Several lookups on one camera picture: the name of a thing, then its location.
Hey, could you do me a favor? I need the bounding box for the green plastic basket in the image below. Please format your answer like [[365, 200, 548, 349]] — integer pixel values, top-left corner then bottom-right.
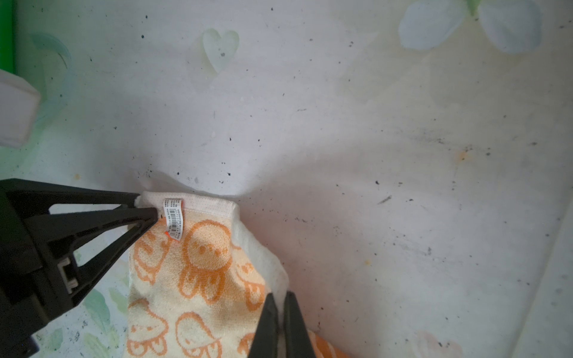
[[0, 0, 14, 74]]

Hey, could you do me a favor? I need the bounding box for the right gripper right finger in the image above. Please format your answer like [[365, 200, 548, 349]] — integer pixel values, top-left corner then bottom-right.
[[284, 292, 316, 358]]

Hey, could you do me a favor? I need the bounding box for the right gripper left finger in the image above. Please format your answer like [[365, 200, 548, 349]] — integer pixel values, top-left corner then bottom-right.
[[248, 293, 279, 358]]

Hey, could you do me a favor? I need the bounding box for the orange pink patterned towel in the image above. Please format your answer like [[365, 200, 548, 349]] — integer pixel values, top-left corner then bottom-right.
[[122, 191, 350, 358]]

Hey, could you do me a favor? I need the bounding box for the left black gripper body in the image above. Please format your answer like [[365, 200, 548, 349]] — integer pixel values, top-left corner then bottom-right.
[[1, 183, 72, 357]]

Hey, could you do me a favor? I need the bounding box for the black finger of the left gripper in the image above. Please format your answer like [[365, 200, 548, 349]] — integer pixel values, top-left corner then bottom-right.
[[24, 207, 158, 319], [1, 178, 139, 215]]

